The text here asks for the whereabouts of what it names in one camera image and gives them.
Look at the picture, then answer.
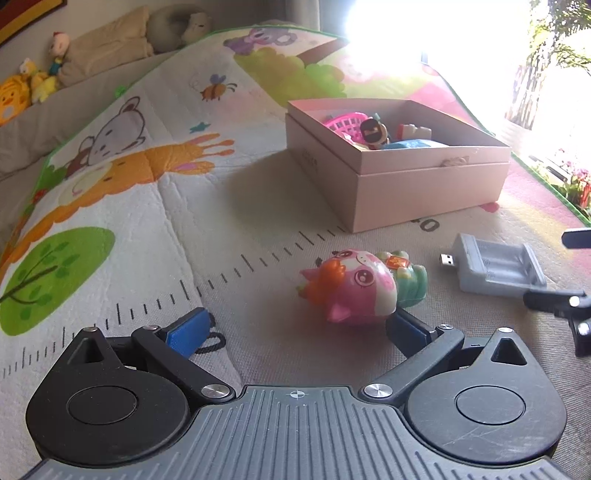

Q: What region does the pink green squishy figure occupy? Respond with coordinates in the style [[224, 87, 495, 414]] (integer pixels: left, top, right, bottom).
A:
[[297, 249, 429, 325]]

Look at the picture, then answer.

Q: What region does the white USB battery charger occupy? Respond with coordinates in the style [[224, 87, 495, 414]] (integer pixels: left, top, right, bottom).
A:
[[440, 233, 547, 298]]

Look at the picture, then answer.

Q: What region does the blue sponge block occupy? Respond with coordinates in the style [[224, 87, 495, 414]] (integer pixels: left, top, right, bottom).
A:
[[382, 139, 445, 150]]

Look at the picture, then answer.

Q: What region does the pink plastic toy basket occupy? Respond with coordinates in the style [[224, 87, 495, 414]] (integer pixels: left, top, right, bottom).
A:
[[322, 111, 369, 145]]

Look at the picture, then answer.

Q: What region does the wooden doll keychain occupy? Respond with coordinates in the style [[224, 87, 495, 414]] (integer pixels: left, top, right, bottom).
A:
[[396, 123, 432, 141]]

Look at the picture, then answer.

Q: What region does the pink orchid pot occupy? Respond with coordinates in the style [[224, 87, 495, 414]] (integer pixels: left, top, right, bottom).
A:
[[555, 161, 590, 210]]

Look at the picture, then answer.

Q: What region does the pink cardboard box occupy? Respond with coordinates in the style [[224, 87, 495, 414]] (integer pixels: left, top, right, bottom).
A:
[[286, 98, 511, 233]]

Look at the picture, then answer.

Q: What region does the grey sofa bed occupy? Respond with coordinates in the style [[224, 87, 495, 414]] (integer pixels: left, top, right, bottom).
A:
[[0, 45, 181, 195]]

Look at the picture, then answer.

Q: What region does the yellow duck plush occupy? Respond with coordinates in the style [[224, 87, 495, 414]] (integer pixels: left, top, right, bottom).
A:
[[0, 75, 31, 126]]

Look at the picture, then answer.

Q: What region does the beige pillow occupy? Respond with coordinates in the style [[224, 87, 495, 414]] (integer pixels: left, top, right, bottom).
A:
[[57, 6, 154, 87]]

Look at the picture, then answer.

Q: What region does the grey neck pillow plush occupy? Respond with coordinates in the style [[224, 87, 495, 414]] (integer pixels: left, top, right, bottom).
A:
[[146, 4, 212, 54]]

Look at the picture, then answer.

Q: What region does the small doll plush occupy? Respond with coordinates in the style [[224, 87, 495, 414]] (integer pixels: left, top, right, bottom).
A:
[[48, 32, 70, 76]]

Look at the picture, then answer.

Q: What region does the framed picture gold border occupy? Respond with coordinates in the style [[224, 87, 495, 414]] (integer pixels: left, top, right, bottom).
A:
[[0, 0, 68, 45]]

